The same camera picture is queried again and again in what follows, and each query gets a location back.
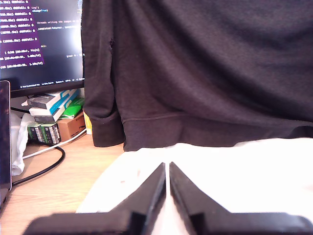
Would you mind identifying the white cloth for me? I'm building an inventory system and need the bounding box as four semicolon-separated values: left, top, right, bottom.
75;138;313;235

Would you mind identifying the yellow object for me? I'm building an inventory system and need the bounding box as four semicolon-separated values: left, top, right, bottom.
83;111;93;136

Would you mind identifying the brown cardboard box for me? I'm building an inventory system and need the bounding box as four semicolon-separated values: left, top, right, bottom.
57;111;87;142

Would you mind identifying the green package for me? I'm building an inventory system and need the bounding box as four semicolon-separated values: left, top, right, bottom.
59;97;85;120

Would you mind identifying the green labelled small box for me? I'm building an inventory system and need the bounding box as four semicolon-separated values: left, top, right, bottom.
41;122;62;145
27;122;45;143

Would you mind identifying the person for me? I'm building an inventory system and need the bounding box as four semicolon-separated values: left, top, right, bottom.
82;0;313;152

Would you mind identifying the white and grey flat box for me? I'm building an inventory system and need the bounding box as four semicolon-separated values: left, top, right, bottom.
33;107;74;123

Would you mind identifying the white and blue box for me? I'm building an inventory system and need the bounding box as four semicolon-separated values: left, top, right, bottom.
28;88;80;116

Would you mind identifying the white plastic bag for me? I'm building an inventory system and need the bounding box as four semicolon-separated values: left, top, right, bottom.
10;109;36;177

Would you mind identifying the grey and black box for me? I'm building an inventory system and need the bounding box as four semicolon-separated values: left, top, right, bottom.
26;94;57;110

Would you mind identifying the black computer monitor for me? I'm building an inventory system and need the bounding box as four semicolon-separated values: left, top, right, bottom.
0;0;85;98

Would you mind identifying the thick black cable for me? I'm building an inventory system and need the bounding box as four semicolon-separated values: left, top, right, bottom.
11;139;66;187

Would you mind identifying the thin white cable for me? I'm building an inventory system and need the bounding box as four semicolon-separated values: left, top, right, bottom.
22;128;88;160

